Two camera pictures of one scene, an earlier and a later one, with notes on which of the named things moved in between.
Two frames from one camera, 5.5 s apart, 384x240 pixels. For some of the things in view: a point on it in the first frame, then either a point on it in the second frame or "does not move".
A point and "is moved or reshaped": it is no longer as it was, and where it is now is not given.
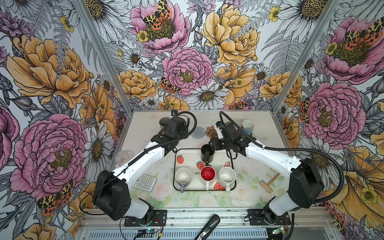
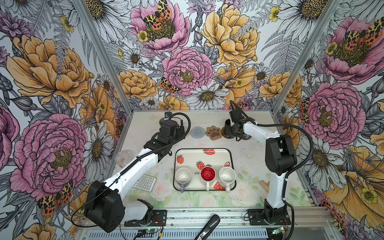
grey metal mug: x=164 y=121 does not move
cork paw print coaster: x=211 y=132 does not move
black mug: x=207 y=154 is moved or reshaped
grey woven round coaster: x=199 y=132 does not move
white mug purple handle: x=183 y=175 does not move
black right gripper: x=215 y=144 -> x=239 y=134
